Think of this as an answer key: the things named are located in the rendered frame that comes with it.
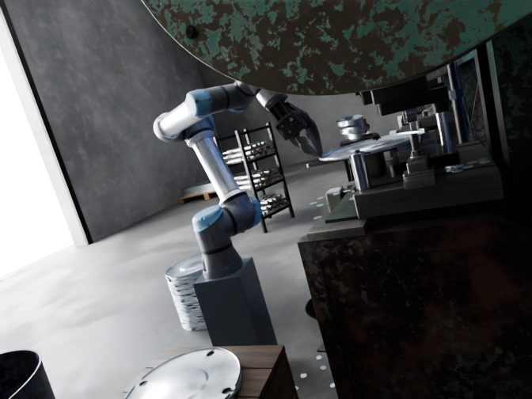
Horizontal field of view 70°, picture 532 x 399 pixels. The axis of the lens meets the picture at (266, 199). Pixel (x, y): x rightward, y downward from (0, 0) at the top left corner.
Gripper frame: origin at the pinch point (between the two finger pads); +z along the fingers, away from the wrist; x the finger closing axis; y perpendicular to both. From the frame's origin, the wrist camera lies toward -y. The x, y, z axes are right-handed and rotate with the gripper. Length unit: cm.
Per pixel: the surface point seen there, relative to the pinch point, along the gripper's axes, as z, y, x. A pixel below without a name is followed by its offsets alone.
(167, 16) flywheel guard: -35, 47, 7
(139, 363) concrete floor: 25, -8, -134
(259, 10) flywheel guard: -23, 48, 21
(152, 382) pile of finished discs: 20, 47, -57
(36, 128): -265, -256, -357
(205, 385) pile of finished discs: 27, 47, -42
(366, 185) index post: 13.4, 20.3, 10.0
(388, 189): 16.5, 23.8, 14.2
